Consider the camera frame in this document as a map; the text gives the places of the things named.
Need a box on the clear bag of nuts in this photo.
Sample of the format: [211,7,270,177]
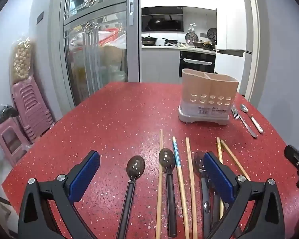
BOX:
[11,37,34,83]

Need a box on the single pink plastic stool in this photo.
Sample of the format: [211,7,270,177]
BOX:
[0,122,31,168]

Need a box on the black built-in oven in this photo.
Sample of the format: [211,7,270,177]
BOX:
[179,50,216,74]

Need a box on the yellow patterned wooden chopstick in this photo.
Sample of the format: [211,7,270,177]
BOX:
[216,137,225,221]

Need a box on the transparent grey spoon dark handle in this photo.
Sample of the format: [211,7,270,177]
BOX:
[117,155,145,239]
[193,151,212,239]
[159,148,177,238]

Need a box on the stack of pink stools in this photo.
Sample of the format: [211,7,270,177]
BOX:
[12,77,53,144]

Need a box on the plain wooden chopstick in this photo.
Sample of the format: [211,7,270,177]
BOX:
[220,140,251,181]
[185,137,198,239]
[155,129,164,239]

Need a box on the sliding glass door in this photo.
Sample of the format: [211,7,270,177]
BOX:
[57,0,140,108]

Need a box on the metal fork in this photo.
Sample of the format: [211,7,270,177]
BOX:
[231,106,258,138]

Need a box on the white refrigerator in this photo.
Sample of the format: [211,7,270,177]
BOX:
[215,0,255,100]

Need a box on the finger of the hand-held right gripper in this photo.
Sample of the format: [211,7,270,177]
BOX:
[284,144,299,173]

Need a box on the beige plastic utensil holder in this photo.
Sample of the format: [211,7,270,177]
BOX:
[177,68,240,125]

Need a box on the metal spoon white handle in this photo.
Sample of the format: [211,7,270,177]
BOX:
[240,104,264,133]

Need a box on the red plastic basket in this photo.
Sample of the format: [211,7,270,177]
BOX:
[98,28,120,46]

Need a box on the grey kitchen base cabinet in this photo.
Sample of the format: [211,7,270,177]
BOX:
[141,48,180,82]

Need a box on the black plastic bag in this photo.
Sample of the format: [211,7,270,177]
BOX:
[0,104,19,134]

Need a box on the small black frying pan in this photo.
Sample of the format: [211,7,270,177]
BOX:
[162,38,178,47]

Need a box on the blue patterned wooden chopstick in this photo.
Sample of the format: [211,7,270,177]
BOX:
[172,136,190,239]

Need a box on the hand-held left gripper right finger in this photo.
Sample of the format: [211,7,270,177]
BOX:
[203,151,286,239]

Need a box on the black range hood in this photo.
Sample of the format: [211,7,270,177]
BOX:
[142,7,184,32]

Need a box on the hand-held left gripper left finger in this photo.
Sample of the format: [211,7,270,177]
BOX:
[18,150,101,239]

